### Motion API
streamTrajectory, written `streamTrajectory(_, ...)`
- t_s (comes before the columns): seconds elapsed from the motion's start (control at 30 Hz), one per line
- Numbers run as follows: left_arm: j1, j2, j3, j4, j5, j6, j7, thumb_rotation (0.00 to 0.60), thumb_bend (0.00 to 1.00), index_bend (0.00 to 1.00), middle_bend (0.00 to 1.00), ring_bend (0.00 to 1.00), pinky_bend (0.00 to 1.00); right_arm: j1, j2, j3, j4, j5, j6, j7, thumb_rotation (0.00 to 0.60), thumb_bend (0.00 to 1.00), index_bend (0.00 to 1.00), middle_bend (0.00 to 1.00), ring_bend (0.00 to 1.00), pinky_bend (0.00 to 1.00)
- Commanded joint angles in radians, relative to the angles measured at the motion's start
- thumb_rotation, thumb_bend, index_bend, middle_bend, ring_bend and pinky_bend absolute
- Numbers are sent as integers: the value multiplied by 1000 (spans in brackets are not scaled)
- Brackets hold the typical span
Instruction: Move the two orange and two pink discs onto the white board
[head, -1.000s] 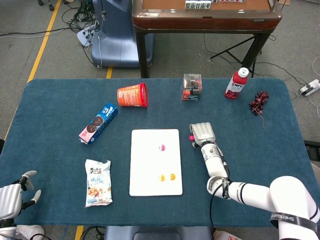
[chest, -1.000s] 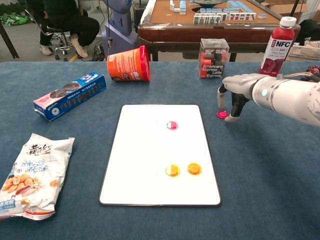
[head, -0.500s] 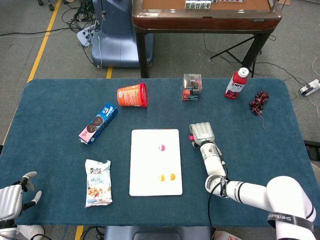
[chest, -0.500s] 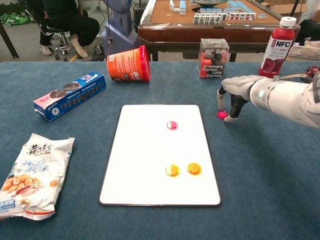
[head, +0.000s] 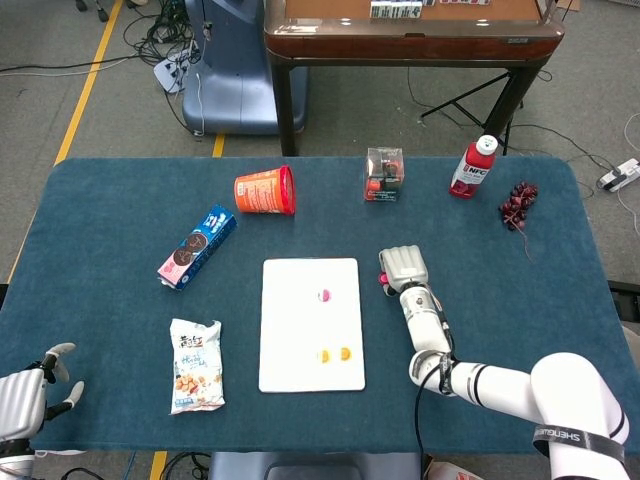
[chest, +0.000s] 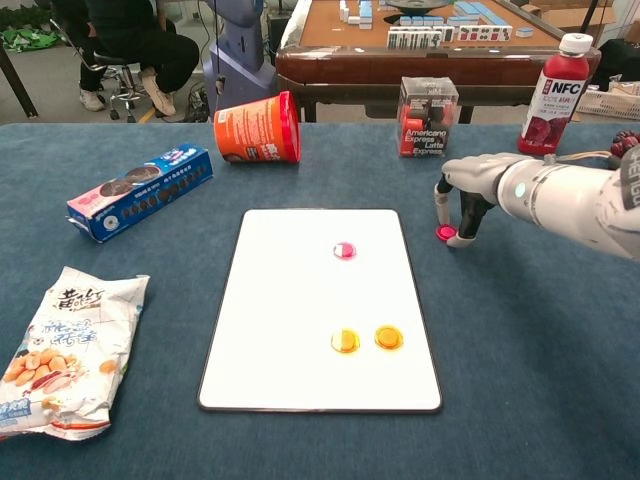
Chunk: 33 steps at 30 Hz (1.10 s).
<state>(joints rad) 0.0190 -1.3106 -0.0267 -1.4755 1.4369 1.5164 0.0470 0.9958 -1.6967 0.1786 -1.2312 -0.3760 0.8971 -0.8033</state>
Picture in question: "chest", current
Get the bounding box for green artificial foliage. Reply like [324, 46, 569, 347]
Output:
[0, 7, 66, 54]

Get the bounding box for dark round dish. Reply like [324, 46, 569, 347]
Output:
[384, 0, 454, 12]

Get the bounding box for seated person in black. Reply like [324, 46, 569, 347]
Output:
[37, 0, 201, 116]

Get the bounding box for blue backed mahjong tile row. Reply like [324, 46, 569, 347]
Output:
[399, 15, 481, 27]

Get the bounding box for black metal leg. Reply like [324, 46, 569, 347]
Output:
[0, 44, 40, 120]

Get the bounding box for orange instant noodle cup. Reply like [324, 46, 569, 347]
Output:
[212, 90, 302, 165]

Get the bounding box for black office chair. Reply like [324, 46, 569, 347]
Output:
[49, 19, 151, 124]

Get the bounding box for cardboard box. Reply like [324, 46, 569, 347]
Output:
[529, 0, 619, 31]

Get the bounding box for blue grey machine base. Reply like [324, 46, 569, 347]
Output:
[202, 0, 279, 116]

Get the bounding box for mahjong tile row red faces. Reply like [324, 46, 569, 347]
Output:
[442, 25, 514, 44]

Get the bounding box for white peanut snack bag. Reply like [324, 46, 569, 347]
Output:
[0, 265, 151, 442]

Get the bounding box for blue pink cookie box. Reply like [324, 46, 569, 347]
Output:
[65, 142, 215, 245]

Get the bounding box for blue table cloth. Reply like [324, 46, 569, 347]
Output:
[0, 122, 640, 480]

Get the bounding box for red NFC juice bottle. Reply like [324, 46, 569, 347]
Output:
[516, 32, 595, 157]

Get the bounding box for black bag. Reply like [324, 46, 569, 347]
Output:
[594, 38, 640, 91]

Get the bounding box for dark red grape bunch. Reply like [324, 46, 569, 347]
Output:
[607, 129, 640, 159]

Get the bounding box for right robot hand silver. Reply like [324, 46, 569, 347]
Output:
[432, 153, 521, 249]

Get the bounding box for white plastic basket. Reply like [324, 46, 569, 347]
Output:
[574, 87, 640, 122]

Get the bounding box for brown mahjong table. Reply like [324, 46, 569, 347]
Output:
[274, 0, 601, 125]

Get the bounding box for blue mahjong tile pile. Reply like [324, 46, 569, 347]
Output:
[453, 0, 496, 17]

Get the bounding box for mahjong tile row bamboo faces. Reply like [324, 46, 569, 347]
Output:
[387, 27, 445, 50]

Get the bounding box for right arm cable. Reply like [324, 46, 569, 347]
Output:
[544, 151, 626, 171]

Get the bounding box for stacked blue white mahjong tiles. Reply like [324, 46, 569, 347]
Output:
[339, 0, 374, 26]

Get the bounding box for clear coffee capsule box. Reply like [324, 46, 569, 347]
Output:
[395, 75, 460, 159]

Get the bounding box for white rectangular board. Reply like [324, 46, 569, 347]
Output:
[196, 208, 445, 415]

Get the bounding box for orange chip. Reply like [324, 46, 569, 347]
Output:
[373, 324, 406, 351]
[330, 327, 362, 355]

